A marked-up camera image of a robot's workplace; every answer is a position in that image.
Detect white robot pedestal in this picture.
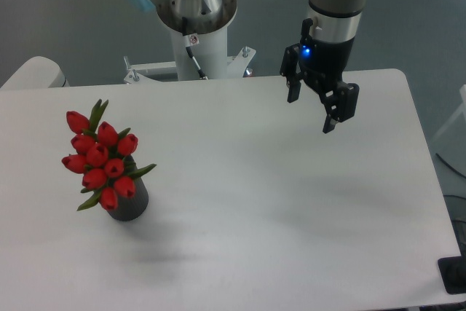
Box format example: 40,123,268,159
122,0,257,84

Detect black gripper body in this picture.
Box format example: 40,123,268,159
299,18,354,97

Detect white furniture leg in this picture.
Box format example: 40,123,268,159
431,85,465,143

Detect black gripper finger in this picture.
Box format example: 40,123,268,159
320,81,360,133
280,44,301,103

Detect white chair back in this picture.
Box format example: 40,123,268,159
1,56,70,91

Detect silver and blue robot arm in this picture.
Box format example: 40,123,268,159
130,0,366,133

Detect red tulip bouquet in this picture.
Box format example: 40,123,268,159
61,100,156,212

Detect dark grey ribbed vase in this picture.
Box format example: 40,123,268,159
108,178,149,221

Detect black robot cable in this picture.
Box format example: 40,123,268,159
181,16,209,81

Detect black device at table edge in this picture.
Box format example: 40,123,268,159
438,256,465,295

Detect black floor cable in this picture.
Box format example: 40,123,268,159
435,152,466,178

